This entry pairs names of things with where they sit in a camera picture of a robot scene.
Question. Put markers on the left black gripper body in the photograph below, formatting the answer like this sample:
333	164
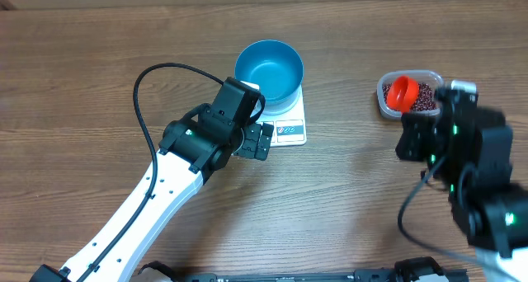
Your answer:
254	141

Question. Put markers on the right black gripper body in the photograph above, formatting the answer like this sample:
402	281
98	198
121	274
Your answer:
415	135

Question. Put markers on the red scoop with blue handle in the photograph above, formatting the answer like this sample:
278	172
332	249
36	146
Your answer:
403	94

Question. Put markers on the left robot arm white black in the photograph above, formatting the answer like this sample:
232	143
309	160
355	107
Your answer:
192	149

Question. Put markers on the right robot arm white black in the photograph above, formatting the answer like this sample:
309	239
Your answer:
468	148

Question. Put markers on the white digital kitchen scale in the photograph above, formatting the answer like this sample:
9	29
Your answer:
288	119

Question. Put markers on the blue bowl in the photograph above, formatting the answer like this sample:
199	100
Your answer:
274	66

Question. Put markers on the red adzuki beans in container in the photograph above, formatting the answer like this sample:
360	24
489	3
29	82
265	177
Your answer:
425	99

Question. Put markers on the clear plastic container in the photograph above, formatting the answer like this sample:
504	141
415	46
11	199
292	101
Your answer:
433	79

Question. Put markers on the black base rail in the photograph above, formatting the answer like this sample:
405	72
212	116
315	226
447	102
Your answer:
415	269

